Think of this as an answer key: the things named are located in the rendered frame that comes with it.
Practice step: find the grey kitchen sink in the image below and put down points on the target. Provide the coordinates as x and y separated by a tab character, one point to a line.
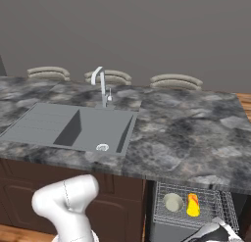
42	125

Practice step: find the yellow and orange cup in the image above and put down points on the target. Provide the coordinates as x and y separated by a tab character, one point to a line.
193	205

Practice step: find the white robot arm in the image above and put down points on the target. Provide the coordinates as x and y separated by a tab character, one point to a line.
68	203

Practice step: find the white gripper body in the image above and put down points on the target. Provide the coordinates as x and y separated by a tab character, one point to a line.
231	232

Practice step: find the pale green bowl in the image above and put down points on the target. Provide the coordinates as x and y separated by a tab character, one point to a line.
173	202

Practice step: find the dark brown cupboard door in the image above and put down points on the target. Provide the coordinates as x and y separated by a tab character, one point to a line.
121	210
19	200

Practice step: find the silver sink tap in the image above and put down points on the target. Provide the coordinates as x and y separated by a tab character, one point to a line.
103	89

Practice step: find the dark grey dishwasher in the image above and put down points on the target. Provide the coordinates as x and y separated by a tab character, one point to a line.
170	231

